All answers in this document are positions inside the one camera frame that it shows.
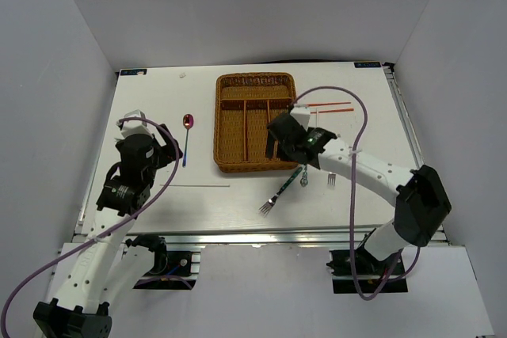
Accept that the blue label sticker left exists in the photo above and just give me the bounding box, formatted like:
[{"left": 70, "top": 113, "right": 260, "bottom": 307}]
[{"left": 119, "top": 68, "right": 147, "bottom": 76}]

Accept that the iridescent rainbow spoon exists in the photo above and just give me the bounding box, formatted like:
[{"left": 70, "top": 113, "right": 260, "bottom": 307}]
[{"left": 182, "top": 113, "right": 195, "bottom": 167}]

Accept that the blue label sticker right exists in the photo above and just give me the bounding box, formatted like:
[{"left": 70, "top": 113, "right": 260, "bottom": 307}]
[{"left": 353, "top": 61, "right": 382, "bottom": 69}]

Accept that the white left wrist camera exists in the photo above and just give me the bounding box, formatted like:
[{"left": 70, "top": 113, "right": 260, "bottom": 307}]
[{"left": 116, "top": 109, "right": 151, "bottom": 139}]

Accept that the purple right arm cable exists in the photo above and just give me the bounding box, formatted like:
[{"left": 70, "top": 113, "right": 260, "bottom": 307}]
[{"left": 291, "top": 85, "right": 421, "bottom": 302}]

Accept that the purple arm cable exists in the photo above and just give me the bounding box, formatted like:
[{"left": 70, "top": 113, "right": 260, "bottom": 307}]
[
  {"left": 291, "top": 85, "right": 421, "bottom": 302},
  {"left": 0, "top": 117, "right": 181, "bottom": 329}
]

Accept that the orange chopstick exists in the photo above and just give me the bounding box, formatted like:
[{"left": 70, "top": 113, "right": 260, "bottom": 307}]
[
  {"left": 307, "top": 101, "right": 351, "bottom": 107},
  {"left": 311, "top": 108, "right": 355, "bottom": 115}
]

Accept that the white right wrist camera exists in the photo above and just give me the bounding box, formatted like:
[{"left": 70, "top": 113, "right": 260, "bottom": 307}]
[{"left": 289, "top": 104, "right": 311, "bottom": 130}]

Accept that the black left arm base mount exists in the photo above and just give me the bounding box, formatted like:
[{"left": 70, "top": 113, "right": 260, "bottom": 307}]
[{"left": 125, "top": 234, "right": 196, "bottom": 291}]

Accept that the green handled silver fork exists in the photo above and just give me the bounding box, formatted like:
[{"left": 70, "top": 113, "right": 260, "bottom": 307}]
[{"left": 259, "top": 166, "right": 303, "bottom": 216}]

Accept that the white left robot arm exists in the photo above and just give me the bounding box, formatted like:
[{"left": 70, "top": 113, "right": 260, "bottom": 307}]
[{"left": 33, "top": 116, "right": 183, "bottom": 337}]

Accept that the pink handled silver fork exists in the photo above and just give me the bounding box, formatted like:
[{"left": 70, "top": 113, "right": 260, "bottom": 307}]
[{"left": 327, "top": 173, "right": 336, "bottom": 188}]

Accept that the blue label sticker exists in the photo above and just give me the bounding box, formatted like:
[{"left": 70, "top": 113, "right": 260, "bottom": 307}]
[
  {"left": 119, "top": 68, "right": 147, "bottom": 76},
  {"left": 353, "top": 61, "right": 382, "bottom": 69}
]

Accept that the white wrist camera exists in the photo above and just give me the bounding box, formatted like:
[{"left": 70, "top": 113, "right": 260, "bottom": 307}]
[
  {"left": 289, "top": 104, "right": 311, "bottom": 130},
  {"left": 116, "top": 109, "right": 151, "bottom": 139}
]

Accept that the brown wicker cutlery tray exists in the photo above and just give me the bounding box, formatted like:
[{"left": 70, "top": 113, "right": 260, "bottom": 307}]
[{"left": 213, "top": 72, "right": 297, "bottom": 173}]

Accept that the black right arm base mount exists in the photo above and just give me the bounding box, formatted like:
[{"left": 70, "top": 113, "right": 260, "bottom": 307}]
[{"left": 326, "top": 249, "right": 409, "bottom": 295}]

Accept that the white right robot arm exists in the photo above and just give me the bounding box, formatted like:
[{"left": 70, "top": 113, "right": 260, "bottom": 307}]
[{"left": 266, "top": 112, "right": 452, "bottom": 274}]

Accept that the ornate silver spoon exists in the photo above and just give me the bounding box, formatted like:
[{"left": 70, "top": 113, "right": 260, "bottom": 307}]
[{"left": 300, "top": 165, "right": 309, "bottom": 187}]

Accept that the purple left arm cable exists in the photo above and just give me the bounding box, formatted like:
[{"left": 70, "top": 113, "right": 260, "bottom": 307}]
[{"left": 0, "top": 117, "right": 181, "bottom": 329}]

